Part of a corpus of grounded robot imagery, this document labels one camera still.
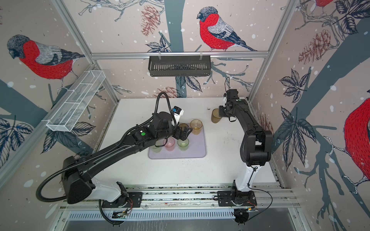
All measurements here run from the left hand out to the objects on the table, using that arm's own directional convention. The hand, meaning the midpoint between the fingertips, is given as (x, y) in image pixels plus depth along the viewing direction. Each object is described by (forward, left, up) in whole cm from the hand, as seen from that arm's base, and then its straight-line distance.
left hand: (186, 126), depth 72 cm
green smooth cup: (+3, +2, -25) cm, 25 cm away
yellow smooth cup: (+16, -7, -21) cm, 27 cm away
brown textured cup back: (+15, -19, -13) cm, 28 cm away
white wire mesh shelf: (+9, +61, +4) cm, 62 cm away
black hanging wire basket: (+53, +4, +2) cm, 53 cm away
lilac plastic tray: (+1, -7, -27) cm, 27 cm away
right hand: (+18, -24, -12) cm, 32 cm away
